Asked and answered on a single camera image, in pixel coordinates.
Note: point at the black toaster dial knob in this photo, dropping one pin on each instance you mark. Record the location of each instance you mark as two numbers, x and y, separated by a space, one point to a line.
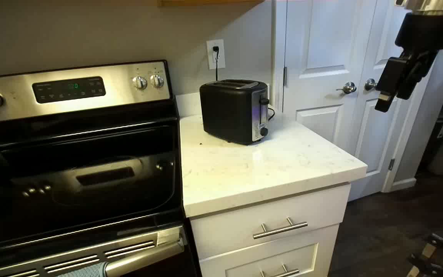
263 130

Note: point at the black and tan stand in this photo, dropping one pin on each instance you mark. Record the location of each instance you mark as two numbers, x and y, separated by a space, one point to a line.
434 255

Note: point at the white cabinet drawers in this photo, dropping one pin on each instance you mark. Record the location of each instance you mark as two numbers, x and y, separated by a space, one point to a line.
272 240

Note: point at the black toaster lever knob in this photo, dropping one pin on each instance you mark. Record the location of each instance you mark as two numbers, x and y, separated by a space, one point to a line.
265 100

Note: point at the white panel door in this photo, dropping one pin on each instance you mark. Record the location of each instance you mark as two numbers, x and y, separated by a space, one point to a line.
329 61
385 138

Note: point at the silver door knob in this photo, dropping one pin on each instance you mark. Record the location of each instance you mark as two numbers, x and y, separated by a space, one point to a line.
348 87
369 83

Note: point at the black two-slot toaster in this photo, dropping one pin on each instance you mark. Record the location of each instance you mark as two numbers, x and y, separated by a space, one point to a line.
231 109

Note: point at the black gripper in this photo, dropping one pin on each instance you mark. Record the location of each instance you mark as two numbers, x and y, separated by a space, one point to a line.
426 30

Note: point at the white wall outlet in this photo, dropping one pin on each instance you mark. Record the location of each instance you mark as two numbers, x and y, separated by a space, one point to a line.
215 53

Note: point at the stainless steel electric stove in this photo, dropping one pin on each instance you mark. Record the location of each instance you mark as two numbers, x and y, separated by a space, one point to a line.
77 169

